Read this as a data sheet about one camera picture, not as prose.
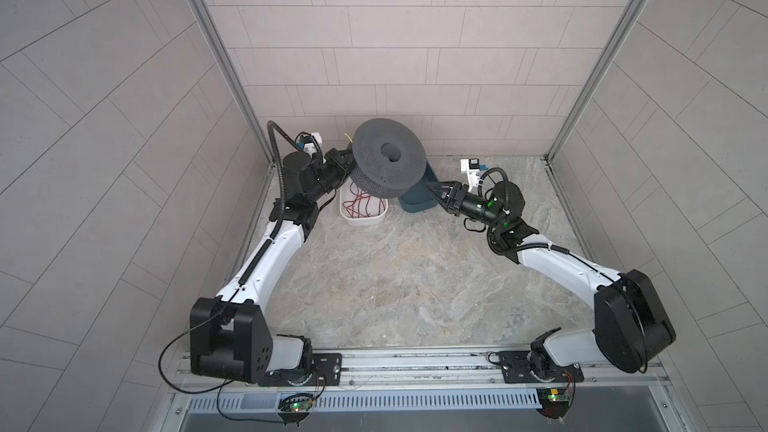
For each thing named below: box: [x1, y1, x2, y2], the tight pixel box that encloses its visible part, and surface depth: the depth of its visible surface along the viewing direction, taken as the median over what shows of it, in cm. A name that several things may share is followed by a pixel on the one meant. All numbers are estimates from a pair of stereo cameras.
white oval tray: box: [339, 177, 389, 227], surface depth 101 cm
